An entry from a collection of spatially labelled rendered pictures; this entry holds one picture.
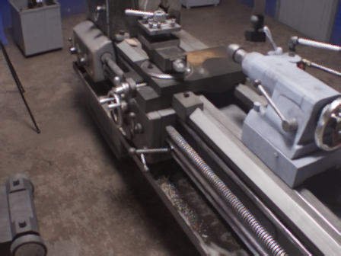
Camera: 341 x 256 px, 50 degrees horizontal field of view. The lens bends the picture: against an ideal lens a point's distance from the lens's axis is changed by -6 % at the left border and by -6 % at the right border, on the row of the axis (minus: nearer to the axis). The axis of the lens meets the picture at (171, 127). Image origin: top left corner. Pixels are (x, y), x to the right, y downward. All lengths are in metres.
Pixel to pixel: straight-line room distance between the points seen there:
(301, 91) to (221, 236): 0.78
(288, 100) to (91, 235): 1.43
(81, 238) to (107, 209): 0.28
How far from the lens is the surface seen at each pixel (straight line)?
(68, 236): 2.38
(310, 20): 5.54
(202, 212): 1.92
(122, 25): 2.57
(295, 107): 1.45
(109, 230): 2.38
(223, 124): 1.75
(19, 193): 2.43
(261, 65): 1.58
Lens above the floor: 1.79
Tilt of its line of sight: 34 degrees down
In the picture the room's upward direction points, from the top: 2 degrees clockwise
